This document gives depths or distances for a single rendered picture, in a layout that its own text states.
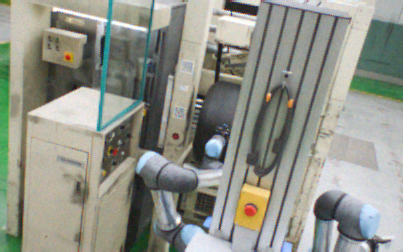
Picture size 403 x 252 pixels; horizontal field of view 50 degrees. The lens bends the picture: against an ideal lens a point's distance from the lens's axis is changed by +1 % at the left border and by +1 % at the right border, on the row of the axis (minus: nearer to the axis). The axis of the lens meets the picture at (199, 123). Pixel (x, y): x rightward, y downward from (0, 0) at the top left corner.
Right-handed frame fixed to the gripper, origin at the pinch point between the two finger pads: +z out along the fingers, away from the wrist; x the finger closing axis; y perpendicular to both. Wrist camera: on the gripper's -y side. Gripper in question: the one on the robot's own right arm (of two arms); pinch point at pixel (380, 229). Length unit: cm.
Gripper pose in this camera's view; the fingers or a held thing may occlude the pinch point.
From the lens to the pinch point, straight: 229.0
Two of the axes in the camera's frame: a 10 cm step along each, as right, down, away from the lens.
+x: 7.3, 2.4, -6.4
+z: 6.8, -1.5, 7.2
